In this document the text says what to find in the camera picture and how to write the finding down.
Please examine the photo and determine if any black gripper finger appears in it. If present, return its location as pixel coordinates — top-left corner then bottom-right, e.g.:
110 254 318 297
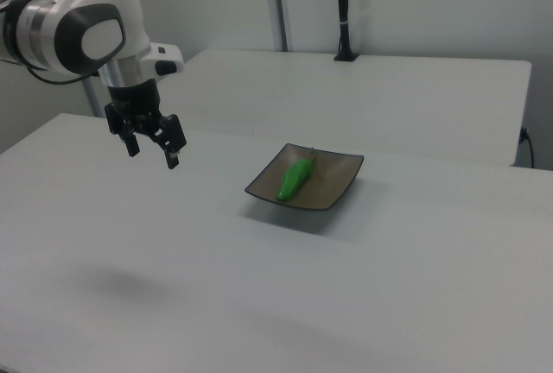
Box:
115 119 141 159
151 113 188 171

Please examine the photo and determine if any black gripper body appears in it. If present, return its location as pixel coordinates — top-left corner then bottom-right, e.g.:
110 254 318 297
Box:
104 79 168 135

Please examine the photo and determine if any green chili pepper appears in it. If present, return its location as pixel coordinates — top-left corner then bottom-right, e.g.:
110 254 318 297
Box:
276 146 319 203

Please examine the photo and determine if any square brown ceramic plate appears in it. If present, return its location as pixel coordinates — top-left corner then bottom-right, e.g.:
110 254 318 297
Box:
244 142 365 213

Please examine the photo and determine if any white side table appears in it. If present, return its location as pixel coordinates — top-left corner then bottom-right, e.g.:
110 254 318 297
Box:
163 47 533 168

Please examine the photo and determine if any dark cable on robot arm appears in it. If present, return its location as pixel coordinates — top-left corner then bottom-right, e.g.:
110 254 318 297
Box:
0 0 99 86

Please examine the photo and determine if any grey partition frame post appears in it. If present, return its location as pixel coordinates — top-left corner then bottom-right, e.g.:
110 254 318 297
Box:
262 0 289 52

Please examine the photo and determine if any tall black camera stand pole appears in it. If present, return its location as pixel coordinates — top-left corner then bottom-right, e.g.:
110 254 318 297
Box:
333 0 360 63

